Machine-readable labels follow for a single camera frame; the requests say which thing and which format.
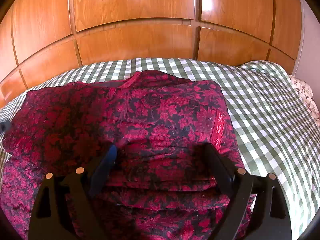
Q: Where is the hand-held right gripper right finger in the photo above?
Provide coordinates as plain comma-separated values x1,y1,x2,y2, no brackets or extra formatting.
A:
204,142,293,240

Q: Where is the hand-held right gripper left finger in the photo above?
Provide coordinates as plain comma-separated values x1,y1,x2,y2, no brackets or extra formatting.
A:
28,144,118,240

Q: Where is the floral bedspread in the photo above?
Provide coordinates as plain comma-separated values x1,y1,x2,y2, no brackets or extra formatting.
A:
287,75,320,128

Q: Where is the green white checkered bedsheet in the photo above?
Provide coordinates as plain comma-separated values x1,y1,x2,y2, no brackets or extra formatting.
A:
0,57,320,240

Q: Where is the red black floral garment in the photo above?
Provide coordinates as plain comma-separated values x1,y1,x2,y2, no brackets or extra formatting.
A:
0,70,257,240

